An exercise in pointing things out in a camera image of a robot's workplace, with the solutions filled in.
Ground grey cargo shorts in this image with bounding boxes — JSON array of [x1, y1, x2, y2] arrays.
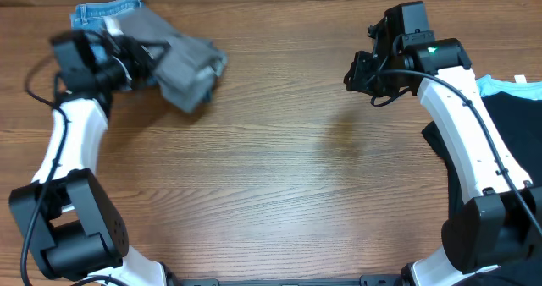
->
[[104, 8, 228, 113]]

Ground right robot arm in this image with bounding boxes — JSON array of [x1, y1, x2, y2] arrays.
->
[[344, 1, 541, 285]]

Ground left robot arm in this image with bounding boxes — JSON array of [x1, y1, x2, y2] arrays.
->
[[8, 30, 178, 285]]

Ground folded blue denim jeans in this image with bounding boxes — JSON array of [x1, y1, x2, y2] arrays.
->
[[69, 0, 145, 30]]

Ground light blue t-shirt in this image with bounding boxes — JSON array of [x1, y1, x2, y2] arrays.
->
[[476, 74, 541, 101]]

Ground black t-shirt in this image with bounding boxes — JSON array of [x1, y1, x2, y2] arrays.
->
[[421, 91, 542, 286]]

